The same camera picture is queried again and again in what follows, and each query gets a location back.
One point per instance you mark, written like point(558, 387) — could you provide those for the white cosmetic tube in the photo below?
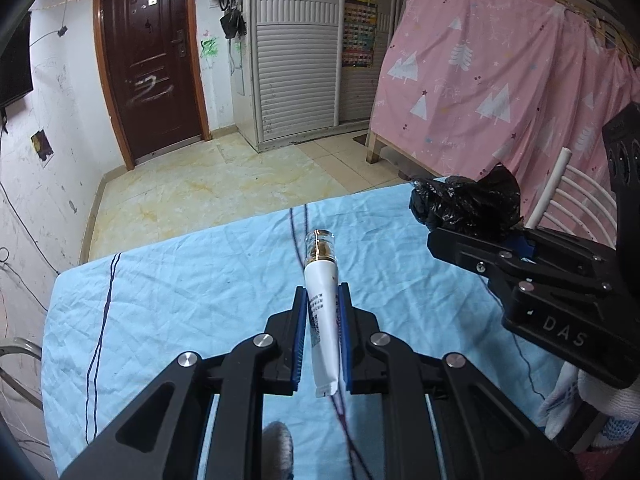
point(321, 282)

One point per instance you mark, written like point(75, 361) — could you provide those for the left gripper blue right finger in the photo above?
point(344, 305)

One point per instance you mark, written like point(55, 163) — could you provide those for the white gloved right hand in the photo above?
point(620, 407)

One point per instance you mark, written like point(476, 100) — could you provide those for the white dotted gloved left hand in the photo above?
point(277, 452)

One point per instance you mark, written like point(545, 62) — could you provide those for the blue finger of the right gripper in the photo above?
point(523, 248)

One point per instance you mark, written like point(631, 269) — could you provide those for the black wall television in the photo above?
point(15, 71)

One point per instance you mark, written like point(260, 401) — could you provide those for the white louvered wardrobe door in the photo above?
point(295, 48)

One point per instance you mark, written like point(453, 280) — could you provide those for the colourful wall chart poster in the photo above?
point(360, 22)

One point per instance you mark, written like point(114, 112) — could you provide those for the white metal chair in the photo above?
point(574, 203)

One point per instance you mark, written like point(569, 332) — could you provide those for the metal chair frame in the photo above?
point(20, 358)

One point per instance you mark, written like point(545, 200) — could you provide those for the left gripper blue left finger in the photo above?
point(299, 311)

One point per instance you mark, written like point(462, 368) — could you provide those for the pink tree-print curtain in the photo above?
point(467, 84)

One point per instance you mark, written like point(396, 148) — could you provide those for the dark brown wooden door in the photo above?
point(151, 75)

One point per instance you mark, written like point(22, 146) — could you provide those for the light blue bed sheet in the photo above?
point(115, 323)

